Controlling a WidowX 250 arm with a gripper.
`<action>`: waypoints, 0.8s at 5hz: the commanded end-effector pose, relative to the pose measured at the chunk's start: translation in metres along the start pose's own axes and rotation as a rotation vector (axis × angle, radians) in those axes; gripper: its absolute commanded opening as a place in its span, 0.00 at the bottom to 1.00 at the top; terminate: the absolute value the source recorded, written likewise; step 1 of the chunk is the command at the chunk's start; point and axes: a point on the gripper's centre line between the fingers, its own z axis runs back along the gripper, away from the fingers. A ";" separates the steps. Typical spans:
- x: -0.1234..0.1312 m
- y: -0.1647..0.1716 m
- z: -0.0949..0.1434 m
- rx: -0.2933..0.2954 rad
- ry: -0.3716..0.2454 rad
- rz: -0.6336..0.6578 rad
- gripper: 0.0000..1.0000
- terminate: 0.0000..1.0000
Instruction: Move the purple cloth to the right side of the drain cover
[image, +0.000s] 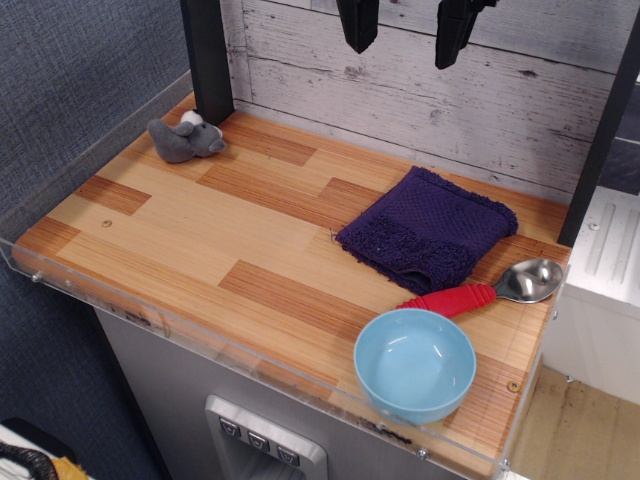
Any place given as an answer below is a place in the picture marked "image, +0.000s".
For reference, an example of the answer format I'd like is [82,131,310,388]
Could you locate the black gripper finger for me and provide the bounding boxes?
[435,0,496,70]
[336,0,379,54]

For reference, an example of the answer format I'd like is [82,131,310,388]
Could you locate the purple cloth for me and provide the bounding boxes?
[336,167,519,295]

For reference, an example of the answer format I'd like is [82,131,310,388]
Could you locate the white ribbed drain board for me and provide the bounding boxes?
[567,186,639,307]

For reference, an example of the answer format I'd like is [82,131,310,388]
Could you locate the grey plush elephant toy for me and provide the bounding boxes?
[147,110,226,164]

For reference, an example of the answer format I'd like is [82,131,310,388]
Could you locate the light blue plastic bowl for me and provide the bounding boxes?
[353,308,477,425]

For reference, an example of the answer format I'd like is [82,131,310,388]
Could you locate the grey toy fridge cabinet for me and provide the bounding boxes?
[98,308,509,479]

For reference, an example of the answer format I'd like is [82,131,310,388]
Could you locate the silver dispenser button panel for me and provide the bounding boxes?
[205,395,329,479]

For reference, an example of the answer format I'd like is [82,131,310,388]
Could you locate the black left vertical post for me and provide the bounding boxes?
[180,0,235,125]

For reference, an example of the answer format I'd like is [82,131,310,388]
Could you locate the black vertical post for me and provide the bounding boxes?
[557,13,639,247]
[180,0,235,125]

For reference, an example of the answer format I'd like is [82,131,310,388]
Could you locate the black right vertical post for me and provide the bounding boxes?
[557,13,639,247]

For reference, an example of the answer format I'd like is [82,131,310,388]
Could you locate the red handled metal spoon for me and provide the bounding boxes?
[399,258,564,318]

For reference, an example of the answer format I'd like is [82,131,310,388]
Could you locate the clear acrylic guard rail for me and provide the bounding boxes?
[1,61,568,479]

